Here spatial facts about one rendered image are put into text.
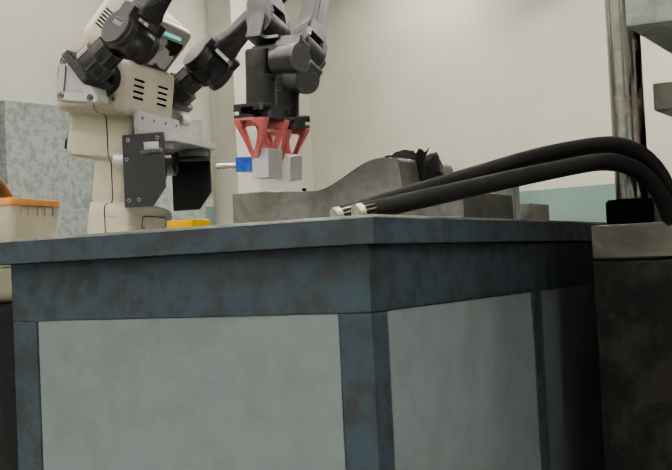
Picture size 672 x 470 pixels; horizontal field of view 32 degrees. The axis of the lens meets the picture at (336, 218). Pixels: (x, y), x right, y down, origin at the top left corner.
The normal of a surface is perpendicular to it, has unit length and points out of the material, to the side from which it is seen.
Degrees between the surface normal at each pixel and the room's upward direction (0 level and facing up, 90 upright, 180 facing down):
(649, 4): 90
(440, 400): 90
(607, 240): 90
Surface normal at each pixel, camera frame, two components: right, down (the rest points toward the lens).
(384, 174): -0.47, -0.01
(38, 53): 0.81, -0.06
